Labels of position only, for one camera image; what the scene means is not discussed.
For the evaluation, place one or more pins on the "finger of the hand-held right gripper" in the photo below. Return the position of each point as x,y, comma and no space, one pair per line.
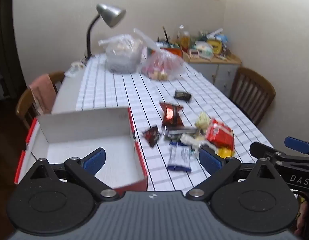
298,145
265,150

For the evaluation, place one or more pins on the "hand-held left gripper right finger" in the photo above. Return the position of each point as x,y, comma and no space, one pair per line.
210,161

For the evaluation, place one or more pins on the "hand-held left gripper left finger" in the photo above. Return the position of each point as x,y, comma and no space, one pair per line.
94,160

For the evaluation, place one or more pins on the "blue white snack packet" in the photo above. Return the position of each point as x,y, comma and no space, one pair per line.
179,157

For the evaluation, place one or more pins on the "red white cardboard box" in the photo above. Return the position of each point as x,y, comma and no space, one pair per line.
82,125

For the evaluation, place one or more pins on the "pale yellow snack packet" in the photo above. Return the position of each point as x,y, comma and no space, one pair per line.
203,121

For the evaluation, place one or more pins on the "long black snack bar packet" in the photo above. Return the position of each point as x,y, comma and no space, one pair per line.
180,131

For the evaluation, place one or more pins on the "dark red shiny snack packet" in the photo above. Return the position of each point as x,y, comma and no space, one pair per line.
171,115

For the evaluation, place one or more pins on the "small black red snack packet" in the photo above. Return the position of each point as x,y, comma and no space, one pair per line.
152,135

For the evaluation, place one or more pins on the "clear bag of red snacks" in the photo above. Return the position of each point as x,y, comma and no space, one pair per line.
162,66

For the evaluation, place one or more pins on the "wooden slatted chair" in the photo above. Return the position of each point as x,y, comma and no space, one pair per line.
252,92

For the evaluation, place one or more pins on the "white checked tablecloth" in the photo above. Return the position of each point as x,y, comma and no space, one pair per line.
114,90

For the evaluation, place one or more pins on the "pink towel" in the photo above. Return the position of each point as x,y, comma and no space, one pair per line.
43,92

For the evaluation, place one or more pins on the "grey sideboard cabinet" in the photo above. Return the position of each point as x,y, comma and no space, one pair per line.
219,75

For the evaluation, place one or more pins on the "wooden chair with towel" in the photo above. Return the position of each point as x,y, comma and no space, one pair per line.
23,105

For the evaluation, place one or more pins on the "white kitchen timer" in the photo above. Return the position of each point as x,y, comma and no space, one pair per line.
194,54

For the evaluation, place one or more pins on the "clear bag with plastic tub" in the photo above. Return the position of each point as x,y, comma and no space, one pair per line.
122,55

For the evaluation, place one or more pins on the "tissue box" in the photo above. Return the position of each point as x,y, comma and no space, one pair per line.
203,48

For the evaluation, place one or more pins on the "orange container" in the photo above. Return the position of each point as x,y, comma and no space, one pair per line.
173,52

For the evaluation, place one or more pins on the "amber drink bottle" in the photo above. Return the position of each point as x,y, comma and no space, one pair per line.
184,38

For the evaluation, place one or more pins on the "white tube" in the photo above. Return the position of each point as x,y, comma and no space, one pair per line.
215,32

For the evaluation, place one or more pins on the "dark brush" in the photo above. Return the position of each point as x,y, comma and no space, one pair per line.
166,35

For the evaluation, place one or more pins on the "silver gooseneck desk lamp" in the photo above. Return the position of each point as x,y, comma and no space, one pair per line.
109,13

